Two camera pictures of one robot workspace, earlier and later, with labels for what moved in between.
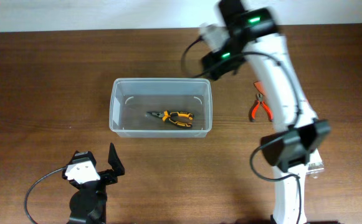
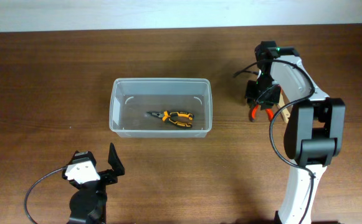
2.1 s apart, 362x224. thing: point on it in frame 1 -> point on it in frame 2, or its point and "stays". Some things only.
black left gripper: (109, 175) stays
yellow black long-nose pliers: (177, 119) stays
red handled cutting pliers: (260, 97) stays
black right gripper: (210, 62) -> (263, 103)
